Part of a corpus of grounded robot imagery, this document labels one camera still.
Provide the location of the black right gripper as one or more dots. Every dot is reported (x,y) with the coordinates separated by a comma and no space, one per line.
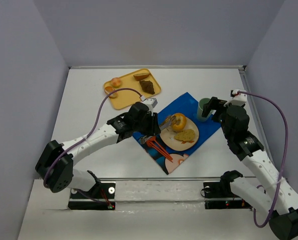
(214,107)

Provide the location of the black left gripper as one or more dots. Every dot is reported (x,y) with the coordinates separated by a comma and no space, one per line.
(154,124)

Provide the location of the green cup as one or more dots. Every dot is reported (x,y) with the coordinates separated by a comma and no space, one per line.
(199,116)

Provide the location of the metal serving tongs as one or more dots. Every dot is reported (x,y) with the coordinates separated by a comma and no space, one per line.
(169,121)

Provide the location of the glazed yellow bagel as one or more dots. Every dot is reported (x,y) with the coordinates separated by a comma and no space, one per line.
(179,121)

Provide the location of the seeded oval bread slice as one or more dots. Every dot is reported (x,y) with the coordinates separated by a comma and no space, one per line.
(185,135)

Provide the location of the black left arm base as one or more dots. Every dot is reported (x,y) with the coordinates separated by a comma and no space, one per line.
(88,192)

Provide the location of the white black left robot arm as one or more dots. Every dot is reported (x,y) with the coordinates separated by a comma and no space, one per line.
(56,164)

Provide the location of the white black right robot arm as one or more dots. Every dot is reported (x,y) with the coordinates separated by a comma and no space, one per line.
(277,198)

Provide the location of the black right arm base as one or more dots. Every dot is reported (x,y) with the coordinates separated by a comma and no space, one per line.
(218,195)

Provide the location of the halved brown bread loaf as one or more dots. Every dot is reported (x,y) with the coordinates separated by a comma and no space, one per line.
(141,76)

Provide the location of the round pink bread roll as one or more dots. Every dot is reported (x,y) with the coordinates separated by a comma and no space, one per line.
(116,82)

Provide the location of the beige floral plate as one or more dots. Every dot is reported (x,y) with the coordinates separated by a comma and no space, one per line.
(167,136)

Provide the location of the dark chocolate croissant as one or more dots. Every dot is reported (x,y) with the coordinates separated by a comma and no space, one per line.
(147,86)

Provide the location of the yellow plastic tray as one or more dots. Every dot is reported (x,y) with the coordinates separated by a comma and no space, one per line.
(126,98)

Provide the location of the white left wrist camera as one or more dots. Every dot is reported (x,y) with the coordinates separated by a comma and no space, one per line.
(150,102)

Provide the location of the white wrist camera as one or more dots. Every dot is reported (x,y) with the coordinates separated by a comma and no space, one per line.
(238,98)
(150,102)

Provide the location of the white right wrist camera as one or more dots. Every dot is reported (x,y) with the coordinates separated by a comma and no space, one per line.
(238,98)

